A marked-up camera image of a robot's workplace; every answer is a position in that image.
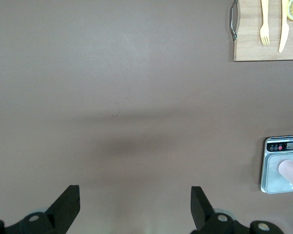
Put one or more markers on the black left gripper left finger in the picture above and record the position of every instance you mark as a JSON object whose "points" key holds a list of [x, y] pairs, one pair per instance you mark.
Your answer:
{"points": [[39, 224]]}

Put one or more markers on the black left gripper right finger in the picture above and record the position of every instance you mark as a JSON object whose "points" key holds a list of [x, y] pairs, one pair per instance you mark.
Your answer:
{"points": [[210, 224]]}

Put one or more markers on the pink plastic cup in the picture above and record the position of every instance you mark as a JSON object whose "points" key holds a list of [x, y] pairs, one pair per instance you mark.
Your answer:
{"points": [[291, 171]]}

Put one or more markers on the silver digital kitchen scale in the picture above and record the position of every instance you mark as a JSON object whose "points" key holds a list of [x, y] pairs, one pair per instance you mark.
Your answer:
{"points": [[271, 175]]}

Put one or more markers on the brown table cover sheet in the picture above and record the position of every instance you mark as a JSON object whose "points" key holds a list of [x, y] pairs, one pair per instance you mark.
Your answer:
{"points": [[112, 73]]}

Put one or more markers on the wooden cutting board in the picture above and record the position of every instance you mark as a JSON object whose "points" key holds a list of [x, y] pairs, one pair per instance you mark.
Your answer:
{"points": [[249, 48]]}

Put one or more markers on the yellow plastic fork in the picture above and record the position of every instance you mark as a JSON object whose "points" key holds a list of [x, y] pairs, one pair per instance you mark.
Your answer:
{"points": [[265, 29]]}

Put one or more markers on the yellow plastic knife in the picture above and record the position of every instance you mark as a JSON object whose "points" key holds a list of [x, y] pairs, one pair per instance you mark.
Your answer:
{"points": [[284, 29]]}

